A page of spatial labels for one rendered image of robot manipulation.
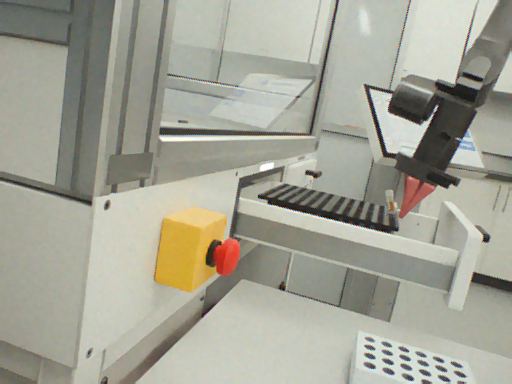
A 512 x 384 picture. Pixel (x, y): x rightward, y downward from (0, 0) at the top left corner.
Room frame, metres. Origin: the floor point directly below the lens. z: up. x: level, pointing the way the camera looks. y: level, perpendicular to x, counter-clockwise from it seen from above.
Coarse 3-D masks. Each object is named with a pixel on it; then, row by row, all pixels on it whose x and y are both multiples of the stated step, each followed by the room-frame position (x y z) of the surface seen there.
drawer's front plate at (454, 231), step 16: (448, 208) 0.73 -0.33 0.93; (448, 224) 0.69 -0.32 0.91; (464, 224) 0.58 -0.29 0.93; (448, 240) 0.65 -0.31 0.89; (464, 240) 0.55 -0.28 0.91; (480, 240) 0.53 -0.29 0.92; (464, 256) 0.54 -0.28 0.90; (464, 272) 0.53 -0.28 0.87; (464, 288) 0.53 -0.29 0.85; (448, 304) 0.54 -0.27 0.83
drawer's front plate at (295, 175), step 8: (304, 160) 1.10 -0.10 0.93; (312, 160) 1.15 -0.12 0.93; (288, 168) 0.92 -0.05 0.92; (296, 168) 0.93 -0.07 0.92; (304, 168) 1.03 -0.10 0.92; (312, 168) 1.15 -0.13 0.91; (288, 176) 0.92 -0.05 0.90; (296, 176) 0.95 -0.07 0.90; (304, 176) 1.05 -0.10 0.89; (312, 176) 1.18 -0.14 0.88; (296, 184) 0.97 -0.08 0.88; (304, 184) 1.08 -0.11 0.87
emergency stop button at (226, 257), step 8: (224, 240) 0.42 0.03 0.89; (232, 240) 0.42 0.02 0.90; (216, 248) 0.42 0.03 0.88; (224, 248) 0.41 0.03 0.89; (232, 248) 0.41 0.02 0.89; (216, 256) 0.42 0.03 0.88; (224, 256) 0.41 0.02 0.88; (232, 256) 0.41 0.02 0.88; (216, 264) 0.41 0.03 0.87; (224, 264) 0.40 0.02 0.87; (232, 264) 0.41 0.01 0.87; (224, 272) 0.41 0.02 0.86; (232, 272) 0.42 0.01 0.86
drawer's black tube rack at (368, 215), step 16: (272, 192) 0.72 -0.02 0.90; (288, 192) 0.74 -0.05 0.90; (304, 192) 0.77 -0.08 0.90; (320, 192) 0.81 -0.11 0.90; (288, 208) 0.74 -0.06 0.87; (304, 208) 0.65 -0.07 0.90; (320, 208) 0.66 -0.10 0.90; (336, 208) 0.68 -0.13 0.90; (352, 208) 0.70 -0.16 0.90; (368, 208) 0.73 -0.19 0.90; (384, 208) 0.76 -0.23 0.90; (352, 224) 0.71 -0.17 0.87; (368, 224) 0.62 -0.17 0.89; (384, 224) 0.62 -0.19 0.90
